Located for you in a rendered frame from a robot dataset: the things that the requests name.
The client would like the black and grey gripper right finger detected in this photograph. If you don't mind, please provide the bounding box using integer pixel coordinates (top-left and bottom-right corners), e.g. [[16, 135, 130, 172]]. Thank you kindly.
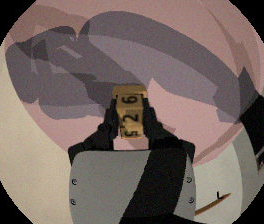
[[142, 98, 195, 163]]

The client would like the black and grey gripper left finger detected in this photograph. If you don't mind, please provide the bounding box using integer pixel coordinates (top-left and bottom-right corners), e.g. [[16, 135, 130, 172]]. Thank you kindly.
[[68, 99, 119, 167]]

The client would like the yellow cube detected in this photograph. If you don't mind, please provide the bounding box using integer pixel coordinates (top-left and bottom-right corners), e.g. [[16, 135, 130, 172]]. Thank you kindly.
[[119, 125, 142, 139], [116, 94, 144, 126]]

